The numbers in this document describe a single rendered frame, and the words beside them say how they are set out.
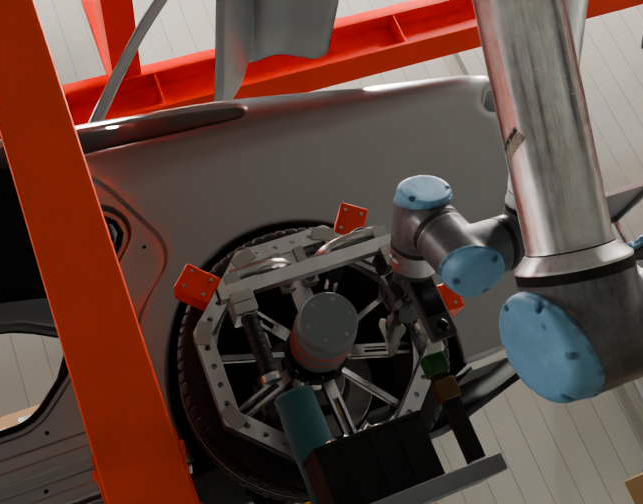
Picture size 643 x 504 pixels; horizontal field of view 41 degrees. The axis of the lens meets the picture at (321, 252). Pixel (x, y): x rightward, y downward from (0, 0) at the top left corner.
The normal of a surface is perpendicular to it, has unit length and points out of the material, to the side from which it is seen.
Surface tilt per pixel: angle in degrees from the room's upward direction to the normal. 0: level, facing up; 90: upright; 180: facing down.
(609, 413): 90
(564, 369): 95
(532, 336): 95
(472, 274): 154
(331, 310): 90
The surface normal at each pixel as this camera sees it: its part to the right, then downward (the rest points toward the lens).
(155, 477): 0.12, -0.39
